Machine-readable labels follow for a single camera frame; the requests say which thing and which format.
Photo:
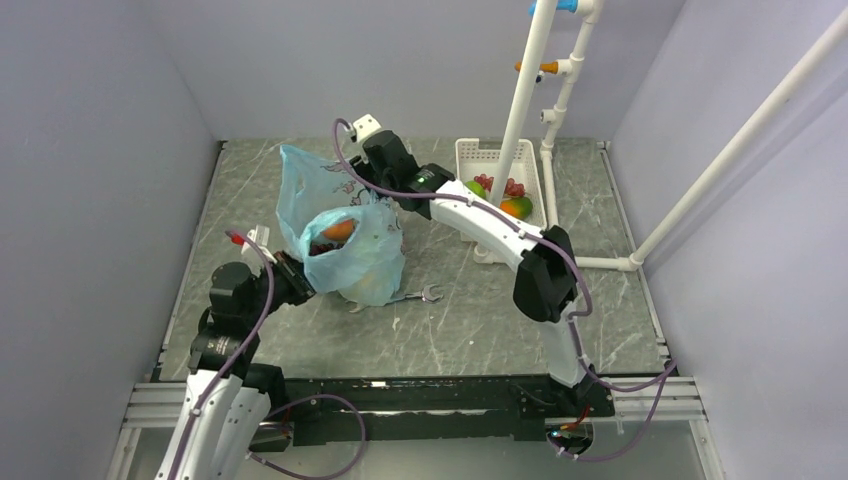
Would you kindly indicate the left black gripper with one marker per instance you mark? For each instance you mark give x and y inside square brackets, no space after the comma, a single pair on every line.
[293,272]

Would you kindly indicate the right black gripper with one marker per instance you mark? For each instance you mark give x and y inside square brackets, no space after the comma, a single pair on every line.
[362,168]

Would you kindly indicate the light blue cartoon plastic bag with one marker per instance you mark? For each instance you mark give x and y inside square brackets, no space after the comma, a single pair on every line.
[349,241]

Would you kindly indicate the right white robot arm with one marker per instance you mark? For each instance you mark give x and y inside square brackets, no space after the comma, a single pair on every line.
[547,281]

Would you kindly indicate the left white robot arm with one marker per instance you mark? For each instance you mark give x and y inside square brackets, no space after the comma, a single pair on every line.
[227,394]

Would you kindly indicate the dark fake fruit in bag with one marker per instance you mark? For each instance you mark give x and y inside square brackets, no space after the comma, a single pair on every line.
[317,249]

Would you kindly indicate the orange red fake peach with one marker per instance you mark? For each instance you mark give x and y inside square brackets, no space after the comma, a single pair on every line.
[340,232]

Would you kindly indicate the green fake fruit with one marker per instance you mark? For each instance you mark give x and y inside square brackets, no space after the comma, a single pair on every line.
[476,188]

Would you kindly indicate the orange green fake mango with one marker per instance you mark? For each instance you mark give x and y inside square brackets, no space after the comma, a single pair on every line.
[520,208]

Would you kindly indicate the white perforated plastic basket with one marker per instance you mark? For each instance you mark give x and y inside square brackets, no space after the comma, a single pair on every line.
[477,158]

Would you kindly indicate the silver open-end wrench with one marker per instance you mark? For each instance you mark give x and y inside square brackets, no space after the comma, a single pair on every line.
[427,294]

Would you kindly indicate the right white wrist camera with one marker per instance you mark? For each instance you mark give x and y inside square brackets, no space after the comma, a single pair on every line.
[364,128]

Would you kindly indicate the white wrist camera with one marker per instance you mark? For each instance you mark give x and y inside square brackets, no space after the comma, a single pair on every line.
[253,246]
[364,128]

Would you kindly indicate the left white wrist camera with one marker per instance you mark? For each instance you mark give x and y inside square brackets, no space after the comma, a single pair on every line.
[253,246]

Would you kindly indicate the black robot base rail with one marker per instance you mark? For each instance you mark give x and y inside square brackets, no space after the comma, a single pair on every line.
[315,412]

